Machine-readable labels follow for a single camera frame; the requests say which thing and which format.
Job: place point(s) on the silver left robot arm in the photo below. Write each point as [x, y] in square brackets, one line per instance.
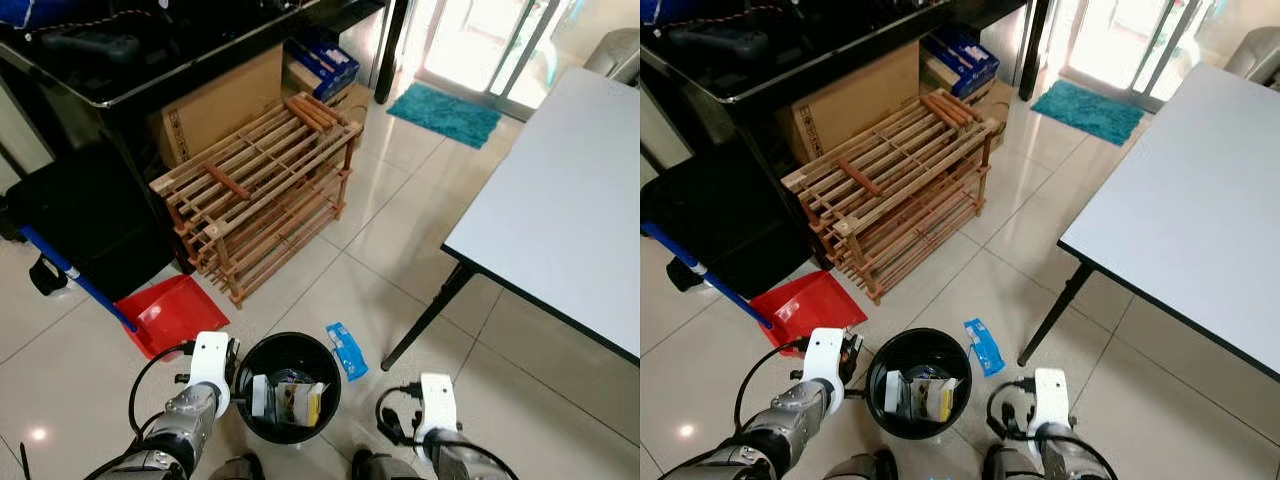
[790, 425]
[175, 425]

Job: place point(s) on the round black rubbish bin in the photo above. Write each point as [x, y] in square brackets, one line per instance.
[920, 347]
[290, 350]

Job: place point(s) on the small white carton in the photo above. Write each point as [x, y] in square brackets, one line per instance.
[895, 393]
[261, 397]

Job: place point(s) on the red plastic dustpan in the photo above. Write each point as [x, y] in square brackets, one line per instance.
[810, 310]
[175, 315]

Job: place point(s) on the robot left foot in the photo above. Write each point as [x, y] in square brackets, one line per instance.
[865, 466]
[235, 468]

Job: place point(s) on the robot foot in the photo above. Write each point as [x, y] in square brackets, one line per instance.
[385, 467]
[865, 466]
[235, 468]
[1010, 464]

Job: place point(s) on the blue plastic packet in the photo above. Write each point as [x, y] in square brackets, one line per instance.
[347, 352]
[984, 347]

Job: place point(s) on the wooden slatted shoe rack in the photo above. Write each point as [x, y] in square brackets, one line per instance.
[900, 185]
[260, 190]

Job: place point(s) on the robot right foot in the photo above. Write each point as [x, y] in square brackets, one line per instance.
[1010, 464]
[385, 467]

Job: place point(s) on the large black bag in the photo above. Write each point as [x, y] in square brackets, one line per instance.
[85, 215]
[725, 215]

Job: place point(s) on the black table leg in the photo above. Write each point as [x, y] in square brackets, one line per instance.
[425, 318]
[1055, 315]

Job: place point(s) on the large brown cardboard box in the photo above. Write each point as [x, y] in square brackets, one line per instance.
[220, 110]
[855, 105]

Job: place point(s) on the small brown cardboard box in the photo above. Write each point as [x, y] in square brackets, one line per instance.
[350, 105]
[995, 105]

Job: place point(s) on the glossy black desk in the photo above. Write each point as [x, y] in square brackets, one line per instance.
[780, 80]
[150, 85]

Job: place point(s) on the blue carton white stripes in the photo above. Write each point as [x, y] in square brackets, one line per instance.
[962, 55]
[325, 60]

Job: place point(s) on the teal floor mat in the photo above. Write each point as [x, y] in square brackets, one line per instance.
[445, 115]
[1088, 112]

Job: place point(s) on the black device on desk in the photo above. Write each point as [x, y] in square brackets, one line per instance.
[715, 45]
[90, 48]

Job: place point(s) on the grey armchair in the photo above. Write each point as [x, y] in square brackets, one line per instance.
[615, 55]
[1255, 60]

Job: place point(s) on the glass sliding door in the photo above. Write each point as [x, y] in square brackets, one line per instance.
[480, 45]
[1120, 45]

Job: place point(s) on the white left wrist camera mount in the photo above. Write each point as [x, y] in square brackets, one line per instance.
[208, 365]
[825, 360]

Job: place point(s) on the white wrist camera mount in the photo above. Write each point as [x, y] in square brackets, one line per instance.
[825, 360]
[438, 405]
[1050, 400]
[208, 365]

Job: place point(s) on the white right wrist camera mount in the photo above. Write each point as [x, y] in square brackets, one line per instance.
[1050, 400]
[438, 405]

